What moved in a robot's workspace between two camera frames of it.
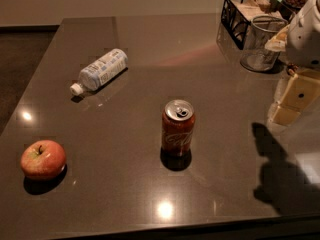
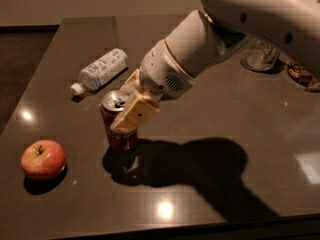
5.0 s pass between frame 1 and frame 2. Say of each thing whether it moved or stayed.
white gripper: moved
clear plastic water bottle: stayed
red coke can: moved
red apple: stayed
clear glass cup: stayed
